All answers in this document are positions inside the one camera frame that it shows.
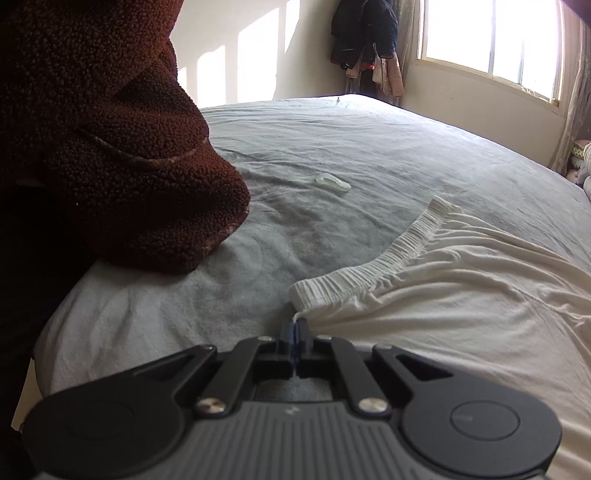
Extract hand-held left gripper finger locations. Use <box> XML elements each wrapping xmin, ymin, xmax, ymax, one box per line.
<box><xmin>295</xmin><ymin>320</ymin><xmax>455</xmax><ymax>417</ymax></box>
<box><xmin>134</xmin><ymin>320</ymin><xmax>296</xmax><ymax>417</ymax></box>

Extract white pants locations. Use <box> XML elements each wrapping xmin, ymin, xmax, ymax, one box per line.
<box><xmin>288</xmin><ymin>195</ymin><xmax>591</xmax><ymax>480</ymax></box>

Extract small white plastic piece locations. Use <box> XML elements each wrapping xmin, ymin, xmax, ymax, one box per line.
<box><xmin>315</xmin><ymin>174</ymin><xmax>352</xmax><ymax>195</ymax></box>

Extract hanging pink garments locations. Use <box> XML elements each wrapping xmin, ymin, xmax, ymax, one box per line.
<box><xmin>344</xmin><ymin>44</ymin><xmax>406</xmax><ymax>100</ymax></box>

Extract person's dark red fleece jacket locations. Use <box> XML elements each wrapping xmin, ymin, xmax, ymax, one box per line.
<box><xmin>0</xmin><ymin>0</ymin><xmax>252</xmax><ymax>278</ymax></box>

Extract sheer lace curtain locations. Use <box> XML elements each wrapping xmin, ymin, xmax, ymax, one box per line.
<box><xmin>397</xmin><ymin>0</ymin><xmax>423</xmax><ymax>107</ymax></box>
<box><xmin>551</xmin><ymin>18</ymin><xmax>591</xmax><ymax>176</ymax></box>

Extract hanging dark blue jacket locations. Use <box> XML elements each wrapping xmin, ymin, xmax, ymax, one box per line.
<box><xmin>330</xmin><ymin>0</ymin><xmax>399</xmax><ymax>70</ymax></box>

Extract pale printed pillow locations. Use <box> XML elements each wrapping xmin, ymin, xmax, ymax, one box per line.
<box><xmin>570</xmin><ymin>141</ymin><xmax>591</xmax><ymax>199</ymax></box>

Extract window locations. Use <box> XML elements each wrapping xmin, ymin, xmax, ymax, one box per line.
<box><xmin>418</xmin><ymin>0</ymin><xmax>566</xmax><ymax>104</ymax></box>

